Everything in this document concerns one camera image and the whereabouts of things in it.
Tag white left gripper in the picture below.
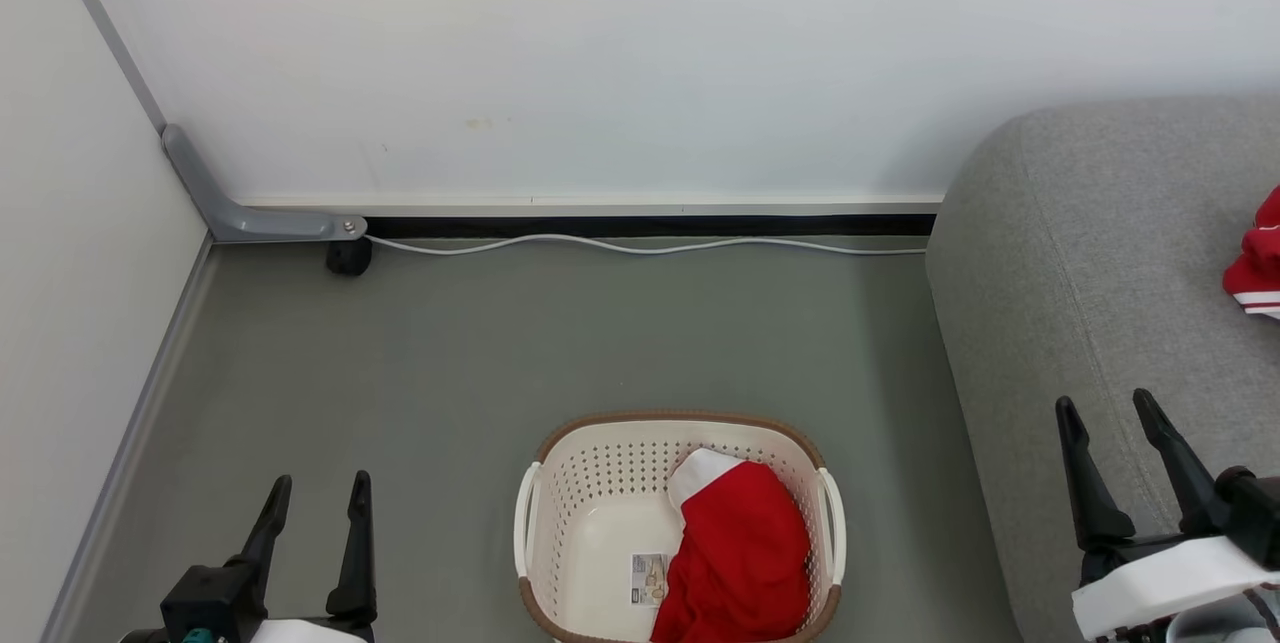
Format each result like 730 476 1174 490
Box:
120 470 378 643

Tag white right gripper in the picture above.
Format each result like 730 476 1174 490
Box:
1056 388 1280 639

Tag red jersey with white stripes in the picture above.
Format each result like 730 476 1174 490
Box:
1222 185 1280 321

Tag red garment with white collar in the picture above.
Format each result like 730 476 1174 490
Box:
650 448 813 643

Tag grey fabric sofa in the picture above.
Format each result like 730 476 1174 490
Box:
925 95 1280 643

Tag black caster wheel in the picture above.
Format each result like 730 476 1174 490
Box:
326 239 374 277

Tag cream perforated laundry basket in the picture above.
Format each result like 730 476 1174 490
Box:
513 411 847 643

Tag paper label sticker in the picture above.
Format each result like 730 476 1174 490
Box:
631 553 669 608

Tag white and black skirting strip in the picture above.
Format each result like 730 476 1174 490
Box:
236 191 946 241

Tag grey metal partition foot bracket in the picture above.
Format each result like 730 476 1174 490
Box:
162 124 369 245

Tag white floor cable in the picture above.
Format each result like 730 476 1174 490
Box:
366 234 928 257

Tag grey partition frame post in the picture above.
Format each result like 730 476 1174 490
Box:
42 0 169 136

